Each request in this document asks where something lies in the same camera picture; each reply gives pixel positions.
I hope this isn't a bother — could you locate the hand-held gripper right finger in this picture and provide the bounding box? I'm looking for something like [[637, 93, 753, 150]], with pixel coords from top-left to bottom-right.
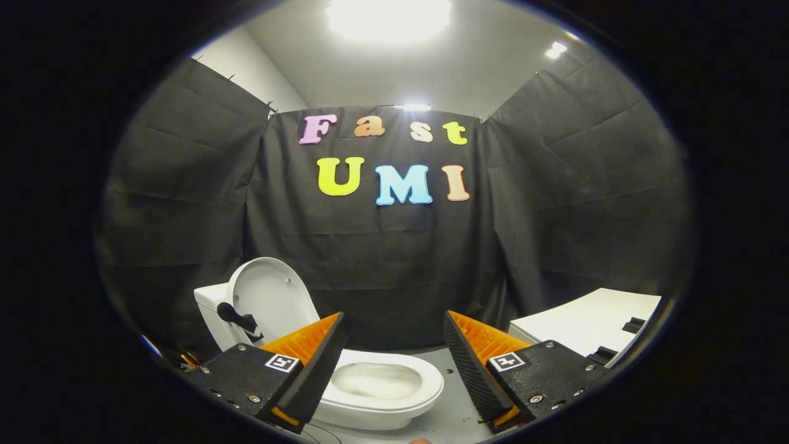
[[443, 310, 608, 433]]

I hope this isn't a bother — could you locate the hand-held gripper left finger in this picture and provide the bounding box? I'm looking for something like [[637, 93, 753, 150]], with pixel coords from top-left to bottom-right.
[[185, 311, 349, 435]]

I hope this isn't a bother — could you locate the white toilet lid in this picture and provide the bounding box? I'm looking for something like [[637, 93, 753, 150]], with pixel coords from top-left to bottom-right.
[[217, 257, 321, 347]]

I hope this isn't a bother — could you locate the white ceramic toilet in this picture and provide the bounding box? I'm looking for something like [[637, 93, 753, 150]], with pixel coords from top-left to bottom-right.
[[194, 282, 445, 432]]

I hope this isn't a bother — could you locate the white drawer cabinet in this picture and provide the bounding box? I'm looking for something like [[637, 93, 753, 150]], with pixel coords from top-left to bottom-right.
[[509, 288, 662, 369]]

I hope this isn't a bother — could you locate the black backdrop cloth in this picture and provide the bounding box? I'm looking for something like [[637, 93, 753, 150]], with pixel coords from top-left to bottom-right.
[[96, 55, 695, 362]]

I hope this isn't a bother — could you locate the large ceiling light panel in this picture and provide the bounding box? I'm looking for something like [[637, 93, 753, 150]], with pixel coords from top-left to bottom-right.
[[325, 0, 454, 44]]

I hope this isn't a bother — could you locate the black floor cable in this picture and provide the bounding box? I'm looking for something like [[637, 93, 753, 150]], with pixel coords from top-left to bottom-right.
[[301, 422, 341, 444]]

